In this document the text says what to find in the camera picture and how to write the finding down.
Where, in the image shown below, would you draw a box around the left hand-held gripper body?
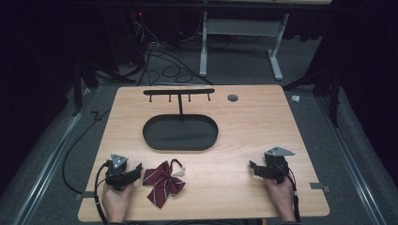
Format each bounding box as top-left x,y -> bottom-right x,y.
104,153 -> 137,192

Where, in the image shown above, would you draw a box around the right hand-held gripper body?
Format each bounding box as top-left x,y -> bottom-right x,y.
253,146 -> 296,185

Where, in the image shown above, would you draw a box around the dark red striped bow tie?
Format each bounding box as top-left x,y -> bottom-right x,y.
142,158 -> 187,209

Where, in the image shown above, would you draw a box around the black hook stand with tray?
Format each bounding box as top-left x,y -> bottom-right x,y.
142,88 -> 220,152

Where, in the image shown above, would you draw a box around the person's right hand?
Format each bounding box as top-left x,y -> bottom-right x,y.
265,177 -> 297,223

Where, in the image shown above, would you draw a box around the grey tape strip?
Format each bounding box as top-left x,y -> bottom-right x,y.
74,190 -> 96,201
309,182 -> 331,194

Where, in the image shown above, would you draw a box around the black stand legs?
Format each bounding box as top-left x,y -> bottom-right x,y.
283,67 -> 342,128
70,57 -> 135,117

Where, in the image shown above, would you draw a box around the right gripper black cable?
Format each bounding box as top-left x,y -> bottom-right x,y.
275,163 -> 301,223

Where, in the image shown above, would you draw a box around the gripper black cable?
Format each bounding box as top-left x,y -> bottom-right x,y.
61,107 -> 111,225
275,163 -> 301,223

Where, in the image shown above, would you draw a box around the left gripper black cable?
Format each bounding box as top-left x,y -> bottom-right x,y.
61,107 -> 111,225

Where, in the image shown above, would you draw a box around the grey metal floor rail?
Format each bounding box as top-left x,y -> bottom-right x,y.
315,95 -> 389,225
12,90 -> 95,225

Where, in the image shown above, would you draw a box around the bundle of black floor cables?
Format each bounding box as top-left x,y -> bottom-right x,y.
125,12 -> 215,87

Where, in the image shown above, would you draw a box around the white metal desk frame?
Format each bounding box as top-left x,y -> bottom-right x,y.
199,10 -> 290,82

